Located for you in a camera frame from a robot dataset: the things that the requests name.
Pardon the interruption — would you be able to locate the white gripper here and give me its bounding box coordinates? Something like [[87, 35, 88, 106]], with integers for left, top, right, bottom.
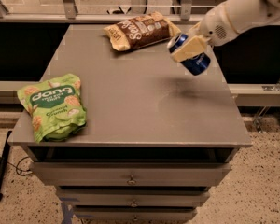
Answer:
[[171, 4, 239, 63]]

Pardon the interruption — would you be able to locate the blue pepsi can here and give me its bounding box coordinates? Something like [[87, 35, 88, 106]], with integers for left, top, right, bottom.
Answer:
[[167, 33, 211, 76]]

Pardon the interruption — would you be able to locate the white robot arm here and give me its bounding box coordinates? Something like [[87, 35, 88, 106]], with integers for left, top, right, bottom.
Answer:
[[171, 0, 280, 63]]

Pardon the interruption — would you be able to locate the brown cream snack bag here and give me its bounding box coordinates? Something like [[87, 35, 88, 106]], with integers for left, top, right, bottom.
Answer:
[[104, 11, 180, 51]]

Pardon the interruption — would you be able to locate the grey drawer cabinet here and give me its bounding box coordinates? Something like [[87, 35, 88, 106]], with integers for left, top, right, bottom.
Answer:
[[7, 23, 253, 224]]

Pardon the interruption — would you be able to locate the grey metal railing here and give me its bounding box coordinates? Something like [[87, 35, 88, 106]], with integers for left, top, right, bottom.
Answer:
[[0, 0, 216, 23]]

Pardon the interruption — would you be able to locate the green dang chips bag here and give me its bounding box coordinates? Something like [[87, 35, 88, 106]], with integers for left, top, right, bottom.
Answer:
[[17, 74, 87, 143]]

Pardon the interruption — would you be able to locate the top grey drawer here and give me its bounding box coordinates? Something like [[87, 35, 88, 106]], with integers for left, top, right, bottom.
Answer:
[[30, 162, 231, 187]]

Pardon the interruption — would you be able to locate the grey drawer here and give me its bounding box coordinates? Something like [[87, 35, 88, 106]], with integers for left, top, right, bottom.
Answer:
[[30, 162, 231, 187], [56, 189, 210, 207], [73, 206, 197, 221]]

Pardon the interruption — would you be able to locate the middle grey drawer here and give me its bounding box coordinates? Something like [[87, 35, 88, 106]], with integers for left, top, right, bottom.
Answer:
[[56, 189, 210, 207]]

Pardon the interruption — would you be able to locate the bottom grey drawer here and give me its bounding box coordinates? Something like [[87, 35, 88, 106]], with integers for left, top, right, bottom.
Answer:
[[73, 206, 197, 221]]

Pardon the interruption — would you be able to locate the black floor stand leg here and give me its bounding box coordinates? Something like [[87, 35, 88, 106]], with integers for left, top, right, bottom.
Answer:
[[0, 131, 11, 201]]

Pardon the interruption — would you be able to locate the metal bracket on rail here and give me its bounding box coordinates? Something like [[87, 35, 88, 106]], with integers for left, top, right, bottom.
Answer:
[[253, 78, 280, 133]]

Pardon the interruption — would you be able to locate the black floor cable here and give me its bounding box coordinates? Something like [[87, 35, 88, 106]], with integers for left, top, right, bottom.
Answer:
[[0, 147, 34, 177]]

